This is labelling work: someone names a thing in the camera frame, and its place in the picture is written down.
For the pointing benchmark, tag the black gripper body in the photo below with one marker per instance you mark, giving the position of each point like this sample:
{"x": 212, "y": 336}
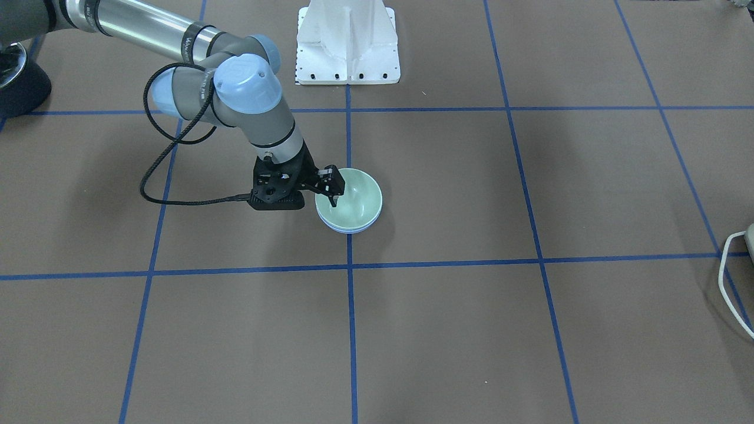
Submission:
{"x": 308, "y": 171}

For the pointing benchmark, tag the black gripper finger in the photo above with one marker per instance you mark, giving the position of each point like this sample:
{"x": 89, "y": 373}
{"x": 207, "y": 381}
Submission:
{"x": 325, "y": 194}
{"x": 331, "y": 182}

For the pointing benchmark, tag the green bowl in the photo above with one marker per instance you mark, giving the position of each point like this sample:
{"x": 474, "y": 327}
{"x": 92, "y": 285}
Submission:
{"x": 361, "y": 189}

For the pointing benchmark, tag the blue bowl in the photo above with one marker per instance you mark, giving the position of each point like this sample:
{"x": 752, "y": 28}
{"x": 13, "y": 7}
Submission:
{"x": 348, "y": 219}

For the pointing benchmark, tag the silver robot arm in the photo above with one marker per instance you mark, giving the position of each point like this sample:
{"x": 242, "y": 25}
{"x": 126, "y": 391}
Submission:
{"x": 215, "y": 77}

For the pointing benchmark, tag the dark blue pot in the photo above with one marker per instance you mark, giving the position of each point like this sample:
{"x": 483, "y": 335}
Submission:
{"x": 24, "y": 85}

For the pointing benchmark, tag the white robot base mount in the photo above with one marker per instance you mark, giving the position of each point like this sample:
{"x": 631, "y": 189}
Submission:
{"x": 347, "y": 42}

